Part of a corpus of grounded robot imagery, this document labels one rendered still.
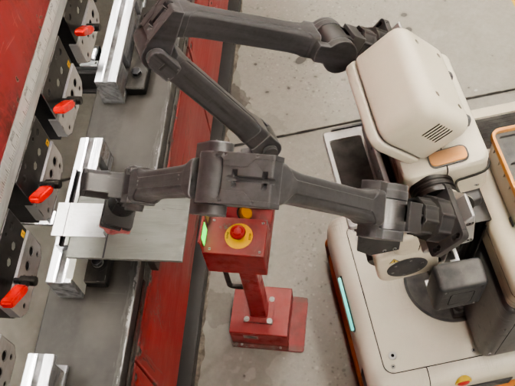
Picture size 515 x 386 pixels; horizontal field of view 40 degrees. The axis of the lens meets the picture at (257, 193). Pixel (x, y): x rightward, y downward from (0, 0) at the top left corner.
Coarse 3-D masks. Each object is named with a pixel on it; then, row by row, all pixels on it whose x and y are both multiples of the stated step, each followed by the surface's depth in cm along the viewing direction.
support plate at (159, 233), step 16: (144, 208) 160; (160, 208) 160; (176, 208) 160; (144, 224) 158; (160, 224) 158; (176, 224) 158; (80, 240) 158; (96, 240) 157; (112, 240) 157; (128, 240) 157; (144, 240) 156; (160, 240) 156; (176, 240) 156; (80, 256) 156; (96, 256) 155; (112, 256) 155; (128, 256) 155; (144, 256) 154; (160, 256) 154; (176, 256) 154
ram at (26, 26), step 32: (0, 0) 119; (32, 0) 131; (64, 0) 146; (0, 32) 119; (32, 32) 132; (0, 64) 120; (0, 96) 120; (32, 96) 132; (0, 128) 120; (0, 160) 120; (0, 224) 121
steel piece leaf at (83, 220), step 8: (72, 208) 162; (80, 208) 162; (88, 208) 162; (96, 208) 161; (72, 216) 161; (80, 216) 161; (88, 216) 160; (96, 216) 160; (72, 224) 160; (80, 224) 160; (88, 224) 159; (96, 224) 159; (64, 232) 159; (72, 232) 159; (80, 232) 159; (88, 232) 158; (96, 232) 158; (104, 232) 156
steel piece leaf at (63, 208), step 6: (60, 204) 163; (66, 204) 163; (60, 210) 162; (66, 210) 162; (60, 216) 161; (66, 216) 161; (54, 222) 160; (60, 222) 160; (54, 228) 160; (60, 228) 160; (54, 234) 159; (60, 234) 159
